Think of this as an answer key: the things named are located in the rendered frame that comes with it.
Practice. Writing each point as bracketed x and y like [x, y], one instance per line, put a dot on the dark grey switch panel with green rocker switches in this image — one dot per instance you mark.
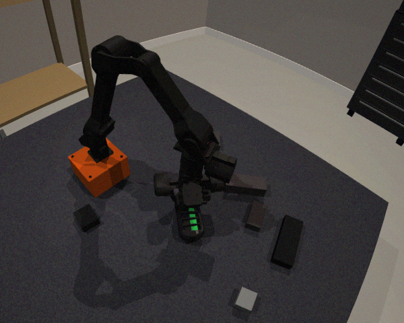
[189, 220]

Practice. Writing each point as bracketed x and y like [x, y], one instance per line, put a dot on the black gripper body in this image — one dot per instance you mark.
[163, 186]

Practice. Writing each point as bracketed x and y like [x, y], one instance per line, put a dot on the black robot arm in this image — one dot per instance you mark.
[117, 55]

